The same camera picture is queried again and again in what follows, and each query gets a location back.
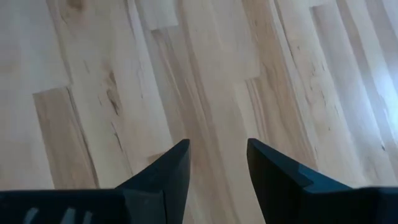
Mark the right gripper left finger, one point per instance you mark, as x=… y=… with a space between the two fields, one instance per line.
x=140 y=205

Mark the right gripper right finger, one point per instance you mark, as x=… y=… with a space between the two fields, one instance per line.
x=295 y=202

